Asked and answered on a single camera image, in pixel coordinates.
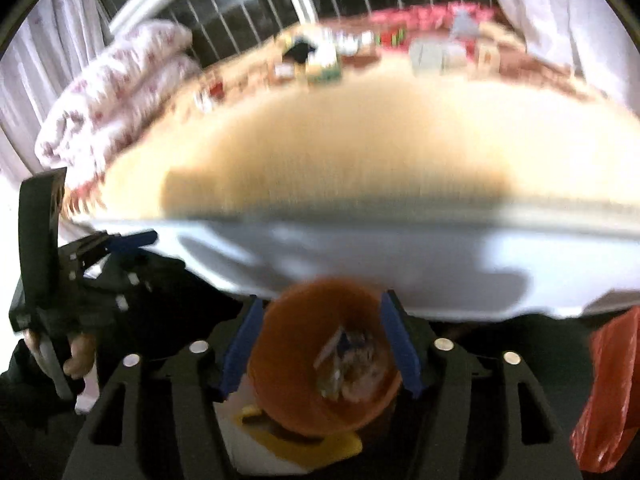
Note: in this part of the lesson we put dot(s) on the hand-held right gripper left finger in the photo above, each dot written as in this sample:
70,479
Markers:
240,350

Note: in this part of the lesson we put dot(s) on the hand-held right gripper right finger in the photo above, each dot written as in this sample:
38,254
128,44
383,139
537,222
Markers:
402,350

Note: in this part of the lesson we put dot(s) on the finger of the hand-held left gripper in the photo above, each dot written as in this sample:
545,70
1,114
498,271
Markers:
130,285
127,241

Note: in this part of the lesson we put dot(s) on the orange plastic bucket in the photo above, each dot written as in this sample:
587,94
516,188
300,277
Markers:
290,320

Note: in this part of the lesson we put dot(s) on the person's left hand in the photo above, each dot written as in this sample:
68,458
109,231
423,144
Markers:
80,355

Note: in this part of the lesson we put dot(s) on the crumpled paper scraps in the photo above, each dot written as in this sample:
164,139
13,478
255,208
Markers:
350,365

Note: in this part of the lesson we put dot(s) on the black clothing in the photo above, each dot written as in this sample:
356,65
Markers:
200,300

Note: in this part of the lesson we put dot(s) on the yellow and white object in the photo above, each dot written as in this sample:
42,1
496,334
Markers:
300,449

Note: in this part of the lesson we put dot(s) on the floral quilt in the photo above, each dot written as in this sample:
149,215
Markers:
125,85

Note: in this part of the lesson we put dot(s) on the small red white packet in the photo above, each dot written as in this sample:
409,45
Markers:
211,96

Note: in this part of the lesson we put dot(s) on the white curtain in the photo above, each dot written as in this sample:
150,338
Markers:
50,60
550,10

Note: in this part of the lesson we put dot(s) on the red plastic bag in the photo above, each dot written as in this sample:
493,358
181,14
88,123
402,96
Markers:
610,395

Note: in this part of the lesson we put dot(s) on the tan bed mat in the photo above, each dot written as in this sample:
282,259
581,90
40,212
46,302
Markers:
325,150

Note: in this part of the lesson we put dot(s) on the small black object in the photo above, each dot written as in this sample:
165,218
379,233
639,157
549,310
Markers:
299,49

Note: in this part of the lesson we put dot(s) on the green and white box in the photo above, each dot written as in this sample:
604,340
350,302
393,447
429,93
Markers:
325,62

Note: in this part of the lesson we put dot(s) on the grey box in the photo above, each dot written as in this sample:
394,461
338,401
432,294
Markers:
426,57

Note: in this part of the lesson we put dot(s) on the white bed frame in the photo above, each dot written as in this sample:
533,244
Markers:
350,260

